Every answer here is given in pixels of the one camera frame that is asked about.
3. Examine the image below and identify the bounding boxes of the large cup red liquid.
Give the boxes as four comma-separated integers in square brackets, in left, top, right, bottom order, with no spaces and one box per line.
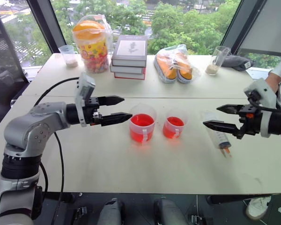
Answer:
[129,104,158,143]

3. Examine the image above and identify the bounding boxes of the grey hardcover book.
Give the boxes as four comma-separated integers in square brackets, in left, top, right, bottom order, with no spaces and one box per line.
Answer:
[111,35,149,68]

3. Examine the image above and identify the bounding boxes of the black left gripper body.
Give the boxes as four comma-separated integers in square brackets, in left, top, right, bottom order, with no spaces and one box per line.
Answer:
[81,97,103,127]

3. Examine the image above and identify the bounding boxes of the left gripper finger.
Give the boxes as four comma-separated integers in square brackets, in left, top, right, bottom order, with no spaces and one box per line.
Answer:
[98,95,126,106]
[100,112,133,128]

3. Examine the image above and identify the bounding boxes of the thin white-paged book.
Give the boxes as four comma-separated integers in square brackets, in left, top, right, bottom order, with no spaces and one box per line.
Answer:
[110,63,147,75]

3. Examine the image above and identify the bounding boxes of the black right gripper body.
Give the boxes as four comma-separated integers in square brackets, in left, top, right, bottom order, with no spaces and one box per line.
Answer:
[235,104,263,140]

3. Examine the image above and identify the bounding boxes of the orange canvas shoe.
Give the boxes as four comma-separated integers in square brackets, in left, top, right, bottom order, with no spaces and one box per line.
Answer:
[155,54,179,83]
[175,52,193,84]

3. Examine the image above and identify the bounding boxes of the grey cloth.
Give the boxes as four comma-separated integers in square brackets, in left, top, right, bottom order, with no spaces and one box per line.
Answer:
[221,54,255,72]

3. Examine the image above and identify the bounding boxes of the small clear measuring cup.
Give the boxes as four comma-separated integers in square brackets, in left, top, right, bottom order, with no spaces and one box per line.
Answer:
[58,45,79,68]

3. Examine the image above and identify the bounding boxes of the bagged candy jar orange lid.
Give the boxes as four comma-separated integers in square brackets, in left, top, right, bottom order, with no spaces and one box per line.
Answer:
[72,14,113,74]

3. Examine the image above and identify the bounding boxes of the tall clear glass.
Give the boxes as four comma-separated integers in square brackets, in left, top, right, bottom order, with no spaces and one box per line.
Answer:
[205,45,231,76]

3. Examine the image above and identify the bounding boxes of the white sneaker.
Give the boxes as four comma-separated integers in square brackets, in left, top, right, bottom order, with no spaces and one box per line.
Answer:
[245,196,272,221]

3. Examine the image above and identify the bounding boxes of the red-edged book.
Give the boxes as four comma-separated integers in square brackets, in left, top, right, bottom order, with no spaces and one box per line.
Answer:
[113,71,147,81]

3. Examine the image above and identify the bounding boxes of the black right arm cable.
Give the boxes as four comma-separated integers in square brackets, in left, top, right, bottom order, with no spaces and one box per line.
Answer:
[247,90,281,113]

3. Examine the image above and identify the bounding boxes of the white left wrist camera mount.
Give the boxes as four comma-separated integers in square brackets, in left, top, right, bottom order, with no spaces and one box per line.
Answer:
[74,72,96,128]

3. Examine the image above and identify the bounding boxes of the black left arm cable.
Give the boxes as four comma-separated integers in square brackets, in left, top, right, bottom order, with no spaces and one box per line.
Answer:
[33,77,81,225]

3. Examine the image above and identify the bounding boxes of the small cup red liquid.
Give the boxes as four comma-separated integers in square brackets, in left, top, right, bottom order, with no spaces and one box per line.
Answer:
[162,108,189,140]

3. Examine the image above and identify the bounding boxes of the clear plastic syringe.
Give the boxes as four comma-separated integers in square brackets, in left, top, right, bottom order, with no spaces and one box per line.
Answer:
[200,110,233,158]

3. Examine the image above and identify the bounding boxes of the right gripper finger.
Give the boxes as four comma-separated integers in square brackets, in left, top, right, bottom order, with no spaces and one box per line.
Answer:
[216,104,244,115]
[202,120,245,137]

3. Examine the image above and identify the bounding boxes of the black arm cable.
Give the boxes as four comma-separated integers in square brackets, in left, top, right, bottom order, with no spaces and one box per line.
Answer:
[247,90,281,113]
[33,77,81,225]

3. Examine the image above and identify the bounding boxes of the black mesh office chair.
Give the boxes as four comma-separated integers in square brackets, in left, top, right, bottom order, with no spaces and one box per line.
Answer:
[0,7,30,85]

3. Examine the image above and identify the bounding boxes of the orange shoes in bag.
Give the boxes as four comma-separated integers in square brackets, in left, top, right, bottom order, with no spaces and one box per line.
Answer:
[154,44,201,84]

